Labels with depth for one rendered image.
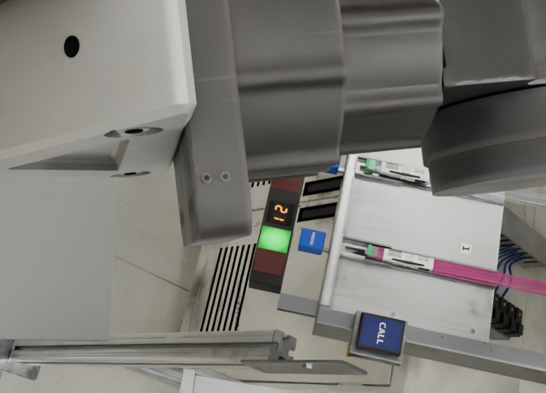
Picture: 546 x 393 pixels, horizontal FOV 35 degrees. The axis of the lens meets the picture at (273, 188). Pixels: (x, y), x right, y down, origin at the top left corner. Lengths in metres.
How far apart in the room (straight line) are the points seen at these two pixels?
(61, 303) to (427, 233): 0.44
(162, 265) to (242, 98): 1.53
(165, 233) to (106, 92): 1.55
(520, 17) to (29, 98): 0.15
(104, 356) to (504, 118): 1.08
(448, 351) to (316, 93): 0.79
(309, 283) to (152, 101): 1.28
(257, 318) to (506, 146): 1.28
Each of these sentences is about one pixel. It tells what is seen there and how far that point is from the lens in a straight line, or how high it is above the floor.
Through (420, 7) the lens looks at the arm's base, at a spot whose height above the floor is 1.25.
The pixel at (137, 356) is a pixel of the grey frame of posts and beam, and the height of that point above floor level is 0.37.
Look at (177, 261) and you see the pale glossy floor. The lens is 1.79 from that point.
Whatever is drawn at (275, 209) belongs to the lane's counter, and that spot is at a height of 0.65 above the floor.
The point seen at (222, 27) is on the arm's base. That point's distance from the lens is 0.24.
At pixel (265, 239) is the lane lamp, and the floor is 0.65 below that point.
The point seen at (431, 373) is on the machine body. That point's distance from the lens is 1.36.
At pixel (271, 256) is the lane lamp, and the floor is 0.66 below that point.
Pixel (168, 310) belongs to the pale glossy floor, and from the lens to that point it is 1.77.
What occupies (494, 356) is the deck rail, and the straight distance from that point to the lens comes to 1.03.
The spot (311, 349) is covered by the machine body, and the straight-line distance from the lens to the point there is 1.44.
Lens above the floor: 1.38
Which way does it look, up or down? 44 degrees down
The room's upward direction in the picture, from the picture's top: 79 degrees clockwise
